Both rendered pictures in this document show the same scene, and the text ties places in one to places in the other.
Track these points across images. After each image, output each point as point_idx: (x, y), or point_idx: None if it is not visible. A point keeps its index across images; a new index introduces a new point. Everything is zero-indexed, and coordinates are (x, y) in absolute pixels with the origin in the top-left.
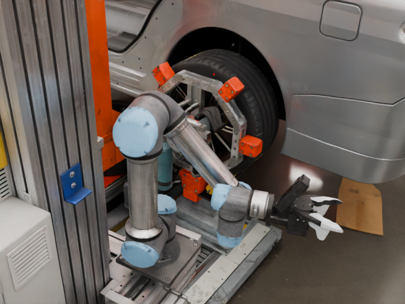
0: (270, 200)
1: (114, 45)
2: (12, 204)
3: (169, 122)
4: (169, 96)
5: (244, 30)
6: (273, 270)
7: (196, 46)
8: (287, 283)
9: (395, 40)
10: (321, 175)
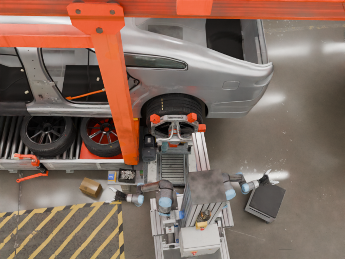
0: (259, 183)
1: (74, 81)
2: (206, 227)
3: None
4: None
5: (187, 92)
6: (206, 146)
7: None
8: (214, 149)
9: (252, 87)
10: None
